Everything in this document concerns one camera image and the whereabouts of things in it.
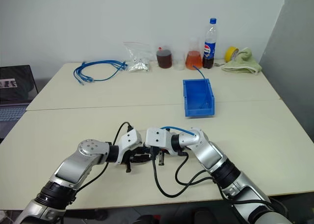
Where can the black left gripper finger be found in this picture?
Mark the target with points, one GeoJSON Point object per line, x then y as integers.
{"type": "Point", "coordinates": [128, 167]}
{"type": "Point", "coordinates": [141, 159]}

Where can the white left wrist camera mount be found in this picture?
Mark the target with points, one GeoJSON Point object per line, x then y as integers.
{"type": "Point", "coordinates": [128, 140]}

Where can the blue plastic bin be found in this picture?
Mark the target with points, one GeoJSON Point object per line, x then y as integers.
{"type": "Point", "coordinates": [198, 112]}

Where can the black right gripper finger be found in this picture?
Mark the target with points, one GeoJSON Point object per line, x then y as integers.
{"type": "Point", "coordinates": [161, 160]}
{"type": "Point", "coordinates": [146, 150]}

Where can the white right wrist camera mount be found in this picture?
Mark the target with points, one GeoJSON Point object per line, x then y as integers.
{"type": "Point", "coordinates": [157, 139]}

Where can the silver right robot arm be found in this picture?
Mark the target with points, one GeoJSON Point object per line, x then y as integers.
{"type": "Point", "coordinates": [211, 155]}

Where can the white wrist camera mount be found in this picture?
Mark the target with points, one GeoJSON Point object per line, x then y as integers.
{"type": "Point", "coordinates": [157, 139]}
{"type": "Point", "coordinates": [128, 140]}

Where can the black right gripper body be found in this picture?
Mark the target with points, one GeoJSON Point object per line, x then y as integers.
{"type": "Point", "coordinates": [154, 153]}

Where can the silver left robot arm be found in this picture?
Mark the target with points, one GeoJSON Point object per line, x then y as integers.
{"type": "Point", "coordinates": [76, 165]}

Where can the beaker of dark red liquid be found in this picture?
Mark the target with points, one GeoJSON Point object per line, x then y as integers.
{"type": "Point", "coordinates": [164, 59]}

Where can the small clear empty beaker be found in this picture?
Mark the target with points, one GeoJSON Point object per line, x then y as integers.
{"type": "Point", "coordinates": [179, 66]}

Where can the yellow tape roll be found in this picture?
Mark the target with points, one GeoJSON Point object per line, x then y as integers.
{"type": "Point", "coordinates": [229, 54]}

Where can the flask of orange liquid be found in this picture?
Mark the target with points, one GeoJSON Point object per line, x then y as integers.
{"type": "Point", "coordinates": [193, 60]}

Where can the grey laptop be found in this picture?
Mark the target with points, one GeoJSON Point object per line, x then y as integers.
{"type": "Point", "coordinates": [14, 91]}

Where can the dark rounded shape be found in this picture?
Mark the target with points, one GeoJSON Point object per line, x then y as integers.
{"type": "Point", "coordinates": [146, 219]}

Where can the clear zip bag of connectors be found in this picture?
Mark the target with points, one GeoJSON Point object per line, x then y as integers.
{"type": "Point", "coordinates": [138, 65]}

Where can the cola bottle with blue cap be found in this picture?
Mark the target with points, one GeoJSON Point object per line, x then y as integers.
{"type": "Point", "coordinates": [209, 50]}

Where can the light green towel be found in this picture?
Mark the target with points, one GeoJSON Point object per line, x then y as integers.
{"type": "Point", "coordinates": [245, 64]}

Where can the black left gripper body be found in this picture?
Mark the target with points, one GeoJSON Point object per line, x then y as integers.
{"type": "Point", "coordinates": [135, 152]}

